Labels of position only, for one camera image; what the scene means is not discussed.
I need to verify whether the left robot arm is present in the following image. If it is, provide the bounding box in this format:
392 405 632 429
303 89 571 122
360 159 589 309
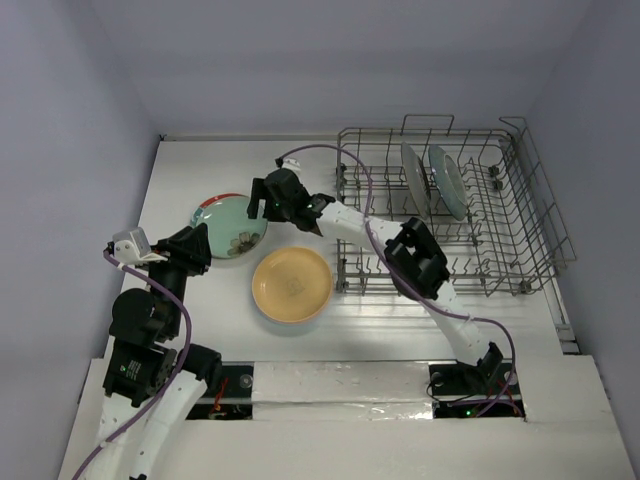
74 224 222 479

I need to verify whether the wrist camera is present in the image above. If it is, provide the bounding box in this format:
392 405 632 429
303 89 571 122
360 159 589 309
107 227 168 266
275 157 302 176

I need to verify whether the blue patterned plate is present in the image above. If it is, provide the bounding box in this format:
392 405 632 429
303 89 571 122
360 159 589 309
428 145 468 221

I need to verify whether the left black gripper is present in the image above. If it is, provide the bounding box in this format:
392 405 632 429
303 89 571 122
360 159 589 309
144 220 211 334

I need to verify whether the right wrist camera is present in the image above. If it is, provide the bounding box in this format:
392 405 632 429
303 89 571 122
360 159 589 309
275 157 302 176

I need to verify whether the white plate with floral face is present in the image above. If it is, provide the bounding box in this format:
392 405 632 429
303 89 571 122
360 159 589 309
190 192 243 227

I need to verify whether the green plate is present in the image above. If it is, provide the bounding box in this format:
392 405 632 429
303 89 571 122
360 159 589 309
195 195 268 260

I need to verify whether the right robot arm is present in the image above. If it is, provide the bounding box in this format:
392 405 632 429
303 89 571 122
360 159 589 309
247 168 503 394

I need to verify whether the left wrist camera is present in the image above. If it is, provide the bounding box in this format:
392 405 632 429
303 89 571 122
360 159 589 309
107 227 168 266

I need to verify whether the grey plate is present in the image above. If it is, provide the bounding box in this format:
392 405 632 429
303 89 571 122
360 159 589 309
401 142 431 219

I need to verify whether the metal wire dish rack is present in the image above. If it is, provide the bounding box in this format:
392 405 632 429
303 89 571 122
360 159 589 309
336 113 577 296

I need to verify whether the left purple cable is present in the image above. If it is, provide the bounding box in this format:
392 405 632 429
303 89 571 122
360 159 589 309
72 249 194 480

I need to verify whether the yellow plate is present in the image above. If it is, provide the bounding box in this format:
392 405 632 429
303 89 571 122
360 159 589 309
251 247 334 308

